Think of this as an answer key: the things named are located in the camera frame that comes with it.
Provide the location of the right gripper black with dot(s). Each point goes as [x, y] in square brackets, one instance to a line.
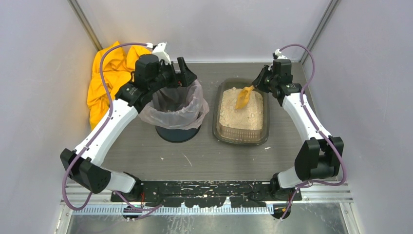
[265, 79]

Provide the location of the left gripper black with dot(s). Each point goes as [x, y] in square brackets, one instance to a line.
[176, 75]

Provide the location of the orange plastic litter scoop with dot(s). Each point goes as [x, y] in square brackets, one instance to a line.
[244, 97]

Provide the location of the translucent trash bag liner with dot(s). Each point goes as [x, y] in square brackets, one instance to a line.
[177, 108]

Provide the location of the dark translucent litter box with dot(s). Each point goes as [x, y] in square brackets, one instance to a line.
[246, 126]

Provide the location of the black trash bin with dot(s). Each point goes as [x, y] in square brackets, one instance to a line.
[176, 135]

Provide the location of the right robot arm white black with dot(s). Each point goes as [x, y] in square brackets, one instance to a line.
[319, 156]

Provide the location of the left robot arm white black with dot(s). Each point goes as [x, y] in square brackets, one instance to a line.
[83, 164]

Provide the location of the yellow cloth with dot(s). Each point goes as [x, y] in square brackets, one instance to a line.
[117, 68]

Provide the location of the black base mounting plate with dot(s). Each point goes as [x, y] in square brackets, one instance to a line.
[206, 194]

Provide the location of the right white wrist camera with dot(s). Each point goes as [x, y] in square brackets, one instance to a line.
[277, 54]

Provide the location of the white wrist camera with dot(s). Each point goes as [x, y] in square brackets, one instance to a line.
[277, 54]
[160, 51]

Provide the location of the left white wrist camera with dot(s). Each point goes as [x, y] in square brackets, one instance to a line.
[160, 51]

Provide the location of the aluminium rail frame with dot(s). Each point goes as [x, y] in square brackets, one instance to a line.
[312, 196]

